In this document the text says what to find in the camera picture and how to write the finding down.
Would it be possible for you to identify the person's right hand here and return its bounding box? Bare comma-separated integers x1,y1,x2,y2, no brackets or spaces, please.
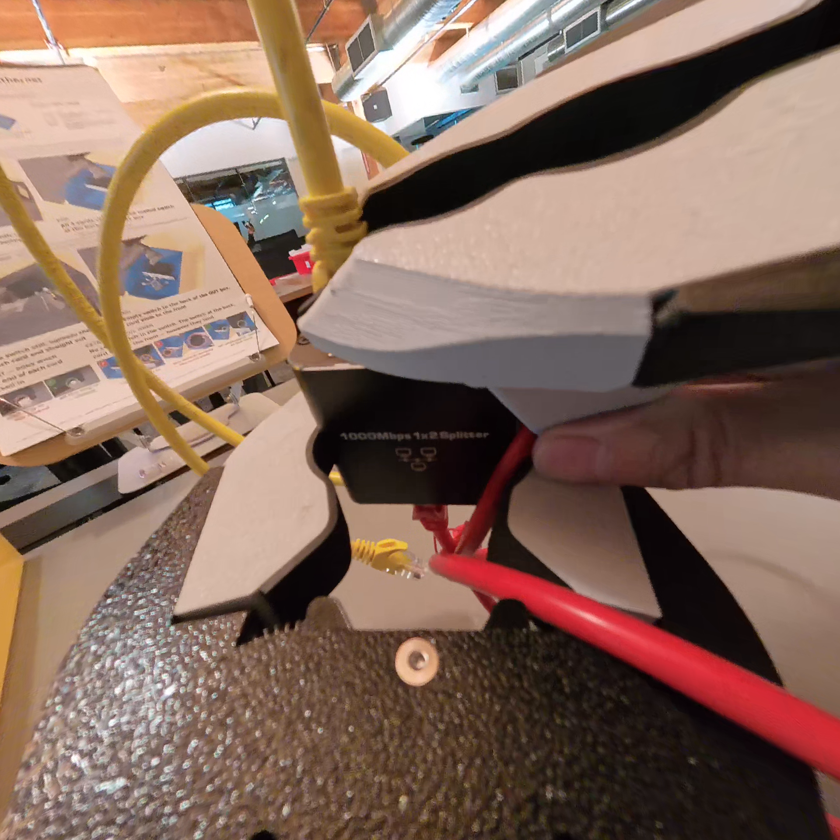
533,369,840,490

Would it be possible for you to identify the yellow plastic bin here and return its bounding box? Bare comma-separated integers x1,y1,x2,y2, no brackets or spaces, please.
0,538,25,697

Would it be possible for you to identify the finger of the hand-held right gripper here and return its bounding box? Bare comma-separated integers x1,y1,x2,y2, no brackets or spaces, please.
298,47,840,434
360,0,840,232

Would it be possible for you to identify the black ethernet splitter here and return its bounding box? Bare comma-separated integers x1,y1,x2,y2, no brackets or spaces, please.
292,348,526,506

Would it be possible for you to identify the yellow ethernet cable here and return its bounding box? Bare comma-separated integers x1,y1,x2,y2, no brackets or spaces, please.
0,0,427,581

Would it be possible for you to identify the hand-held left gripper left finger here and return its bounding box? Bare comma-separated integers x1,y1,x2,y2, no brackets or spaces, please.
172,392,352,647

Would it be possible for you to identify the wide metal air duct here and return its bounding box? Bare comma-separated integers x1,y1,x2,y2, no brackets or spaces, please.
333,0,483,101

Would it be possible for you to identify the instruction sheet on clipboard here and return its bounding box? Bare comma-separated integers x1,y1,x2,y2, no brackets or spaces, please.
0,60,298,494

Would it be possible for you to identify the wooden work table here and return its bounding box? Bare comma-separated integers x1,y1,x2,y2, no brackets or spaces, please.
269,272,317,304

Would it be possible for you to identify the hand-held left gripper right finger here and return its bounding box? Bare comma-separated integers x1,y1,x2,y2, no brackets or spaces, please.
489,471,662,622

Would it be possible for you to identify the red ethernet cable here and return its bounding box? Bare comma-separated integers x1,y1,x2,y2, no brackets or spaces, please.
412,425,840,840

